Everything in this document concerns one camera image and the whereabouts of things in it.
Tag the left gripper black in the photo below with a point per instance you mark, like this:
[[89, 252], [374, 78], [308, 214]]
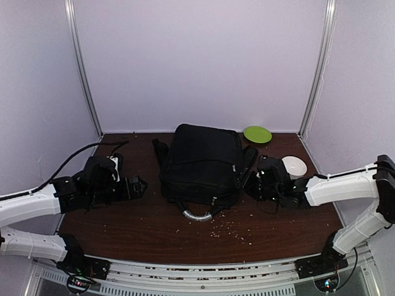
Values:
[[137, 193]]

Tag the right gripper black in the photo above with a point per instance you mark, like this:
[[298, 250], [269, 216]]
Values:
[[245, 180]]

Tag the black backpack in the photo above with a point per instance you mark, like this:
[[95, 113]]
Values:
[[198, 169]]

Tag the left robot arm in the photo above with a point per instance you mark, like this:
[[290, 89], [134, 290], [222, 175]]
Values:
[[98, 183]]

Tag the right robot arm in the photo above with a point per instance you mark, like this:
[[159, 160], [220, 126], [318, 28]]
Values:
[[375, 181]]

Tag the white ribbed bowl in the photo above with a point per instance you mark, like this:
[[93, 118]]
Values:
[[295, 167]]

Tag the green plate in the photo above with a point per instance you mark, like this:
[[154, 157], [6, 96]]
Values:
[[257, 134]]

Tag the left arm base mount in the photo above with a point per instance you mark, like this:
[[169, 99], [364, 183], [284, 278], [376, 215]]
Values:
[[81, 278]]

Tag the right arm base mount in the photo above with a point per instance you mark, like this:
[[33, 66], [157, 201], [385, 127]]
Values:
[[324, 272]]

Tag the front aluminium rail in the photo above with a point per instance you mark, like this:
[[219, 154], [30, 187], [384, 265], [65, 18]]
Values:
[[276, 277]]

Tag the right aluminium frame post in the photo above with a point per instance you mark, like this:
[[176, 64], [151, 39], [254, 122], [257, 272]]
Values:
[[322, 59]]

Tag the aluminium frame post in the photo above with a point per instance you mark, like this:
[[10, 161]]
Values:
[[322, 59], [82, 74]]

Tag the left aluminium frame post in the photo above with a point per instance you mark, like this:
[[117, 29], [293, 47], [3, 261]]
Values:
[[82, 74]]

